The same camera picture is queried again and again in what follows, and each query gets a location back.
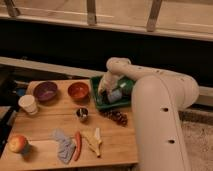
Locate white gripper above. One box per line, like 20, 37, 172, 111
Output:
98, 71, 123, 95

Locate black handled brush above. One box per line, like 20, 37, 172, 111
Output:
104, 91, 110, 103

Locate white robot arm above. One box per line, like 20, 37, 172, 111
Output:
98, 57, 199, 171

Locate green plastic tray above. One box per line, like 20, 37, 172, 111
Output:
90, 76, 135, 110

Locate light blue sponge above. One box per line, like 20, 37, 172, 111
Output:
107, 89, 122, 103

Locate red orange bowl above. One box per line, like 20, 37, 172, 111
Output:
68, 81, 89, 101

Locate small metal cup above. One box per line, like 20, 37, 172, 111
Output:
76, 108, 88, 122

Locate dark red grapes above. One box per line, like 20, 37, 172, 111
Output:
101, 110, 128, 126

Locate purple bowl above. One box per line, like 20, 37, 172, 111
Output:
33, 81, 58, 102

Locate wooden table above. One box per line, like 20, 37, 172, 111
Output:
0, 80, 138, 171

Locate orange carrot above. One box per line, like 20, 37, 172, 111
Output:
74, 131, 82, 161

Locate grey blue cloth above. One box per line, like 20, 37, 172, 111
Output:
52, 129, 76, 164

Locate white paper cup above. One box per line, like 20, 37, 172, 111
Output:
18, 95, 38, 115

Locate red apple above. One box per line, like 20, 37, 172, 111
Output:
8, 135, 28, 153

